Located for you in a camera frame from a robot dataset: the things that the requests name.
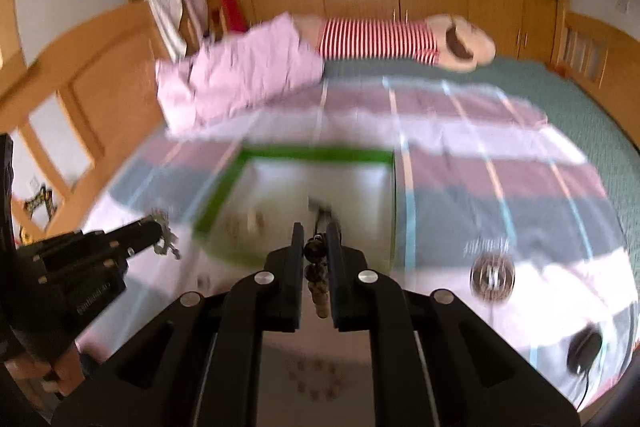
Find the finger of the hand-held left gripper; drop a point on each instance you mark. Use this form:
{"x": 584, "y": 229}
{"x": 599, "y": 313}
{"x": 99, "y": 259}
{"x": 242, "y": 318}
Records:
{"x": 140, "y": 244}
{"x": 132, "y": 227}

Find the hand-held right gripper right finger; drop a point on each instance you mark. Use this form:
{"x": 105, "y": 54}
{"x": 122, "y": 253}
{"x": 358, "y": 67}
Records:
{"x": 334, "y": 252}

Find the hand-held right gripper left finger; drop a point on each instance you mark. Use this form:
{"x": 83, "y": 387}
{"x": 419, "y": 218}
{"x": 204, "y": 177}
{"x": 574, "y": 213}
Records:
{"x": 298, "y": 252}

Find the green cardboard box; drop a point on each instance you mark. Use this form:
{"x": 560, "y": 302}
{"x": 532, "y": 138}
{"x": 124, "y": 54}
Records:
{"x": 300, "y": 154}

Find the person's left hand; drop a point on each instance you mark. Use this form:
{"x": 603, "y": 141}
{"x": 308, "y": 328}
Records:
{"x": 60, "y": 374}

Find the yellow black object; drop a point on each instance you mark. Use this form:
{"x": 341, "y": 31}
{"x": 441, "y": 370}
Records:
{"x": 40, "y": 202}

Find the plaid bed sheet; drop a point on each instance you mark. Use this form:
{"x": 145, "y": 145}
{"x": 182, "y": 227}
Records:
{"x": 450, "y": 167}

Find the wooden headboard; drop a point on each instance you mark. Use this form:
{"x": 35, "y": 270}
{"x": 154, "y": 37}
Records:
{"x": 95, "y": 72}

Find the pink quilt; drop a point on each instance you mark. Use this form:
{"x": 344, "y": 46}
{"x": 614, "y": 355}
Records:
{"x": 240, "y": 72}

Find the white cloth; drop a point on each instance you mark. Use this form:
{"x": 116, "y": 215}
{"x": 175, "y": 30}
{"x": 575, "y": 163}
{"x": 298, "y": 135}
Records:
{"x": 162, "y": 14}

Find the striped plush toy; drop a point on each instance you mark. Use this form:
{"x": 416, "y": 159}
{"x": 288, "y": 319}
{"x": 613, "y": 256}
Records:
{"x": 375, "y": 39}

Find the pink towel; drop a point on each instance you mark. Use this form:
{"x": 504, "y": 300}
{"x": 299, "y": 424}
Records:
{"x": 194, "y": 4}

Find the red cloth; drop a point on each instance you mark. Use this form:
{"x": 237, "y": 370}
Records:
{"x": 231, "y": 9}

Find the black puck device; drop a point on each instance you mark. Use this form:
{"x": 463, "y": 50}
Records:
{"x": 585, "y": 349}

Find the green bed mat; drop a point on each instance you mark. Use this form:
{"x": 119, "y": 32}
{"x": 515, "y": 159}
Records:
{"x": 575, "y": 117}

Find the wooden footboard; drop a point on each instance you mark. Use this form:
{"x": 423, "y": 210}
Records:
{"x": 595, "y": 52}

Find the wall switch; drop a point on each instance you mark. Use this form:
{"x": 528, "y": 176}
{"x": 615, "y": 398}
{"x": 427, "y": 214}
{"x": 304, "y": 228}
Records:
{"x": 621, "y": 5}

